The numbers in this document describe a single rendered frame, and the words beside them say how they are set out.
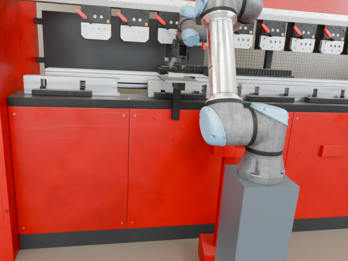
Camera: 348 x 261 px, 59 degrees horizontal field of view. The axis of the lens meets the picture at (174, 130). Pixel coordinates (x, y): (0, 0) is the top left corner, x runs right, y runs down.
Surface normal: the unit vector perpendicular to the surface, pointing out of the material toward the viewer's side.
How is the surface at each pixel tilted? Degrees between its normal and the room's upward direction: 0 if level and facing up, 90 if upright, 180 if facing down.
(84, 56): 90
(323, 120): 90
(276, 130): 90
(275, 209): 90
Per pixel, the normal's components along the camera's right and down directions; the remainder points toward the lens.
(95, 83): 0.18, 0.27
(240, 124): 0.19, -0.09
